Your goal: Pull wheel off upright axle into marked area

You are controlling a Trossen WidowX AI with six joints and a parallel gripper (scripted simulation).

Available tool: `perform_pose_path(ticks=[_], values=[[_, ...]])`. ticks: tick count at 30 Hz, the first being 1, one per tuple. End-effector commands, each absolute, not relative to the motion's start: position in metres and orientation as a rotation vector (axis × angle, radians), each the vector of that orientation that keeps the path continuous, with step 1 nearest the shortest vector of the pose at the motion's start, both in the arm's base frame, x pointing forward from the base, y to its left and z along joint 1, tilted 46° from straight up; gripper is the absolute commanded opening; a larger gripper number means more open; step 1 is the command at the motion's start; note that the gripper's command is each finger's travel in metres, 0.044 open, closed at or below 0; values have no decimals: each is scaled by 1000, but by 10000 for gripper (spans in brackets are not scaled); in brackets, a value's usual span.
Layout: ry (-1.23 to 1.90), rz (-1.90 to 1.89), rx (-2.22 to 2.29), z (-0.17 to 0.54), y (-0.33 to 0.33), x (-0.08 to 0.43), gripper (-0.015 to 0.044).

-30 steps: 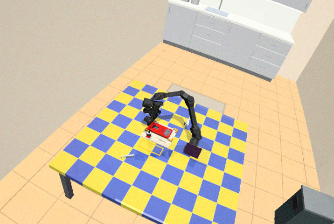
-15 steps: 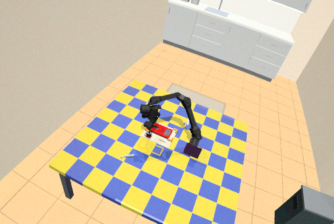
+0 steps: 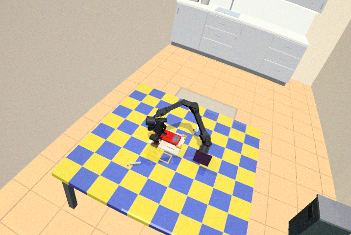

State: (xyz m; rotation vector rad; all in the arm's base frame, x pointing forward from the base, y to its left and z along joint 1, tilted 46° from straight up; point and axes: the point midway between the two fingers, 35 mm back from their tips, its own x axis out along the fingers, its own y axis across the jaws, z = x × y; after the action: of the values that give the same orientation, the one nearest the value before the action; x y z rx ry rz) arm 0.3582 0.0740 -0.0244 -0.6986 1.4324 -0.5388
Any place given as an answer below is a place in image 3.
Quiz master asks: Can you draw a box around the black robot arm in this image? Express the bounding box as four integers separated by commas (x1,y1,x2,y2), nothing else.
146,99,212,154

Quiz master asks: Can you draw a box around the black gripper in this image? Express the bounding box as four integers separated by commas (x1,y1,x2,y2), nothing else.
149,124,167,143

